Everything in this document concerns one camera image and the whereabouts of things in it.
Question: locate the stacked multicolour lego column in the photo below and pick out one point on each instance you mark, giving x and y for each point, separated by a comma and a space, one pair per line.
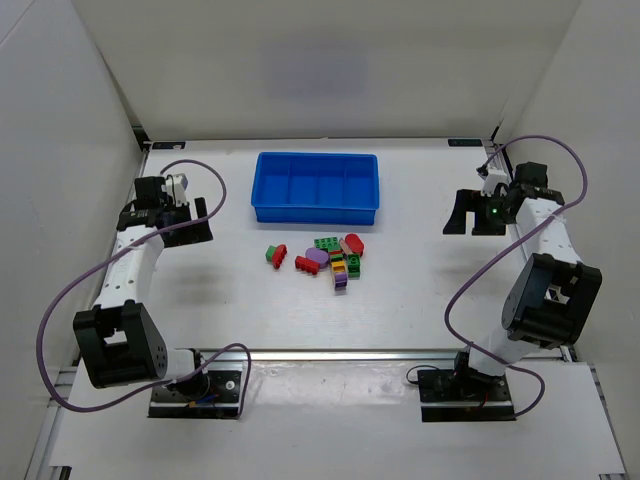
339, 270

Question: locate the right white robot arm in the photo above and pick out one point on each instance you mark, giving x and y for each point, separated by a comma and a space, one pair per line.
550, 301

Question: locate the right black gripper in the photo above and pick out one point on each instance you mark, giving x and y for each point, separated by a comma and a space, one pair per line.
473, 201

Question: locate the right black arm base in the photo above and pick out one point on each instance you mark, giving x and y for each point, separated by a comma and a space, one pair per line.
446, 397

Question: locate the purple round lego brick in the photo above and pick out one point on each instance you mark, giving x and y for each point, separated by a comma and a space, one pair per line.
319, 256

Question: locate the red toothed lego brick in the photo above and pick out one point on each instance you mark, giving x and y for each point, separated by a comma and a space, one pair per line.
306, 265

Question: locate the red oval lego brick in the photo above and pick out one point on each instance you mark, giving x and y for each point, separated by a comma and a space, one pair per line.
355, 244

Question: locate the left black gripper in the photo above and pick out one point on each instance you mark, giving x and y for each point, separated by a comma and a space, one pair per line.
187, 230

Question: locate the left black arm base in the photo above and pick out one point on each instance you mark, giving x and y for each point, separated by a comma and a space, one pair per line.
216, 393

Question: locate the small green lego brick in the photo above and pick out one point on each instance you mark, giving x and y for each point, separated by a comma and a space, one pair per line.
270, 253

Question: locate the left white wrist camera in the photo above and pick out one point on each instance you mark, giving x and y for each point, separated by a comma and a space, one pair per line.
176, 186

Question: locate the green flat lego plate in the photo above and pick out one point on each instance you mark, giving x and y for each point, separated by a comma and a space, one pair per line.
328, 244

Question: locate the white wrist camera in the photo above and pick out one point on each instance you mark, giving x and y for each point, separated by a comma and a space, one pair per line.
493, 180
176, 186

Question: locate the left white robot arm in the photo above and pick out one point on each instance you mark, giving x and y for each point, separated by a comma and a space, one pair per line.
117, 338

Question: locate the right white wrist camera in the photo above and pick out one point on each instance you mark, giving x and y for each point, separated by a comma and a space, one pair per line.
493, 180

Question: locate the aluminium front rail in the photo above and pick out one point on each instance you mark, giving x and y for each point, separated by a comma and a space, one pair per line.
236, 354

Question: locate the blue divided plastic bin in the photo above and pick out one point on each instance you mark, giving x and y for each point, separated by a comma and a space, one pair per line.
316, 188

